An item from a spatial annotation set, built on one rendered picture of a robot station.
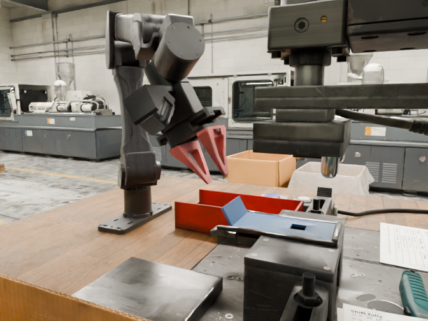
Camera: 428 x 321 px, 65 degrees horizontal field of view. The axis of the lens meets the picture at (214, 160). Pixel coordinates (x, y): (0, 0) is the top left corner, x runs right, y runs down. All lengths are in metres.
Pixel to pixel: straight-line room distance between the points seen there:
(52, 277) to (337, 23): 0.52
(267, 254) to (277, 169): 2.34
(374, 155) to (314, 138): 4.56
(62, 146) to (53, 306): 7.70
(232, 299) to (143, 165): 0.36
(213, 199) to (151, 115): 0.41
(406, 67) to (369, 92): 6.50
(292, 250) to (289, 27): 0.26
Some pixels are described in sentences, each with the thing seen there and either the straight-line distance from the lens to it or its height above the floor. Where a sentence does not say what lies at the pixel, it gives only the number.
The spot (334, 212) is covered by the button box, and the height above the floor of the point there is 0.92.
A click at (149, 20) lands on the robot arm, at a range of 0.56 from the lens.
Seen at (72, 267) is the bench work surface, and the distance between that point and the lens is 0.61.
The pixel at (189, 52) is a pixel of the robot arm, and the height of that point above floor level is 1.23.
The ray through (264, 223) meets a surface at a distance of 0.50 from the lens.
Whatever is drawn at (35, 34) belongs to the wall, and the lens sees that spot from 12.15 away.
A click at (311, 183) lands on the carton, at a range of 2.72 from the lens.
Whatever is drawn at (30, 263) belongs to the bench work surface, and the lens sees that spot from 0.66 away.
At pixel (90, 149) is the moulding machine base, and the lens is 7.42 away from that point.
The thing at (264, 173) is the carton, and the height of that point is 0.62.
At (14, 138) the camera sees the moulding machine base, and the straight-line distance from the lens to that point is 9.45.
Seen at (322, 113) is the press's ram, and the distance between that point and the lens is 0.40.
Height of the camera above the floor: 1.16
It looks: 9 degrees down
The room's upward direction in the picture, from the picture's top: straight up
